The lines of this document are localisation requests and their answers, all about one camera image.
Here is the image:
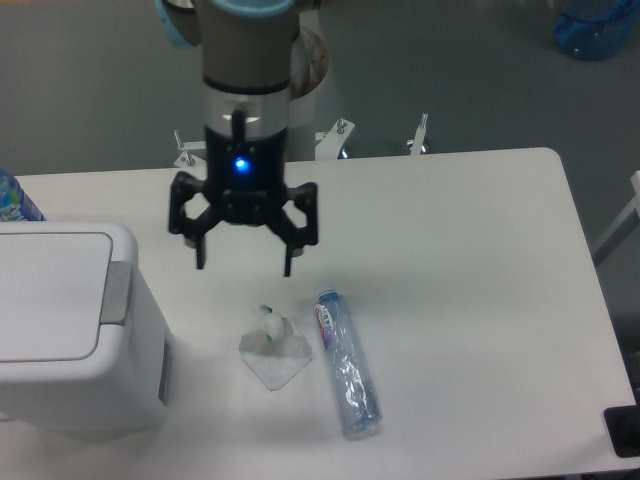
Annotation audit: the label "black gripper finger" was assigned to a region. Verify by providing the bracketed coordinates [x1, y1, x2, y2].
[168, 171, 224, 270]
[266, 181, 320, 278]

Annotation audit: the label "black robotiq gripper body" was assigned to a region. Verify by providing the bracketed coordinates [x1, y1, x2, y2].
[204, 108, 287, 226]

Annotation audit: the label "white push-lid trash can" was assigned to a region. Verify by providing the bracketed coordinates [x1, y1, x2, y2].
[1, 221, 173, 432]

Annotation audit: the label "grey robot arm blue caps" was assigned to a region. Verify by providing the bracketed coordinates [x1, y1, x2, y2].
[154, 1, 319, 276]

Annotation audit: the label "crumpled clear plastic wrapper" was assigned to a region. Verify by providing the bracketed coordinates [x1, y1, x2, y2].
[238, 304, 312, 391]

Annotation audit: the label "blue labelled bottle left edge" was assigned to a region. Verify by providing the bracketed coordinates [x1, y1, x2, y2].
[1, 169, 46, 222]

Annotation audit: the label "crushed clear plastic bottle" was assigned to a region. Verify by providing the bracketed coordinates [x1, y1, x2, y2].
[313, 288, 383, 440]

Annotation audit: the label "large blue water jug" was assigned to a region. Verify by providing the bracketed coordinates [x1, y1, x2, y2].
[552, 1, 639, 61]

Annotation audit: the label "black clamp at table edge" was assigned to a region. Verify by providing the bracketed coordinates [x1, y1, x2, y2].
[604, 405, 639, 458]

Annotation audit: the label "white metal base frame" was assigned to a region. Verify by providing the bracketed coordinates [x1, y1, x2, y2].
[173, 112, 430, 169]

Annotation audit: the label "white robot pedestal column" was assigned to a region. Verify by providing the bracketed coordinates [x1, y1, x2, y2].
[286, 26, 330, 162]

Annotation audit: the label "white frame at right edge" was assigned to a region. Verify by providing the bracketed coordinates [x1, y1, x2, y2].
[592, 171, 639, 268]

